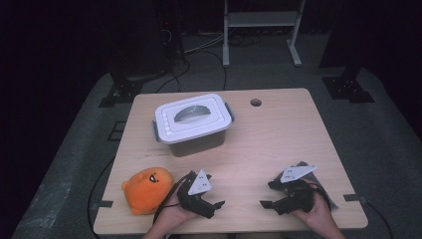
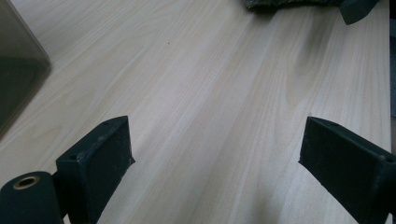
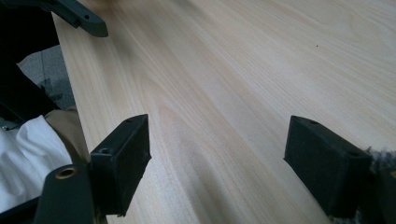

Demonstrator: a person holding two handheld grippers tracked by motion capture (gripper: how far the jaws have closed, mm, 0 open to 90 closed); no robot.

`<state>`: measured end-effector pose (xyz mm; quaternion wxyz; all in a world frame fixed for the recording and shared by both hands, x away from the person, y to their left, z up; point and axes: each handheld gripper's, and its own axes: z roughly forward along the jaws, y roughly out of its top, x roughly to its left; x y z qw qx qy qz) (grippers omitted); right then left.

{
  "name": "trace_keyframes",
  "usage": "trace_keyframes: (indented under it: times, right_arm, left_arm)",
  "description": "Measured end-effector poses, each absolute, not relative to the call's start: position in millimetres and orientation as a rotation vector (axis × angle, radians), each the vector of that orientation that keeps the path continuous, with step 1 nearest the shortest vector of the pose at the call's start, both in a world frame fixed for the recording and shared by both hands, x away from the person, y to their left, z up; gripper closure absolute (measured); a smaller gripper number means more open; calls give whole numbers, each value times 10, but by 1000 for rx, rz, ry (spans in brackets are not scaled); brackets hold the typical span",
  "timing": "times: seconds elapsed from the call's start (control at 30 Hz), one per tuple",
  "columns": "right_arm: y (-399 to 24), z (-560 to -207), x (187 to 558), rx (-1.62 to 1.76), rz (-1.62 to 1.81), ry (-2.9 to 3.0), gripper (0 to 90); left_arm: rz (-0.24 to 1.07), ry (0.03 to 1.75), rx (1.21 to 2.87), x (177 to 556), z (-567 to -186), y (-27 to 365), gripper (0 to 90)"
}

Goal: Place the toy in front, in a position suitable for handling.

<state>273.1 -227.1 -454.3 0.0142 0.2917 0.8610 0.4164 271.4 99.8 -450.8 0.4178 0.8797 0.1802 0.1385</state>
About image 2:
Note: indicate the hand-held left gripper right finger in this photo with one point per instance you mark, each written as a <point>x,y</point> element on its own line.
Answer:
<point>345,168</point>

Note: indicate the grey fuzzy sock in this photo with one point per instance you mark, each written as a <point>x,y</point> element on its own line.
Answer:
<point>280,3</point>

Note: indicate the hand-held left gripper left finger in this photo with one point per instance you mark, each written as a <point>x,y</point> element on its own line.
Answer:
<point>99,168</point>

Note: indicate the grey translucent storage box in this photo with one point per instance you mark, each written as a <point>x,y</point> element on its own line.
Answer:
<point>18,68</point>

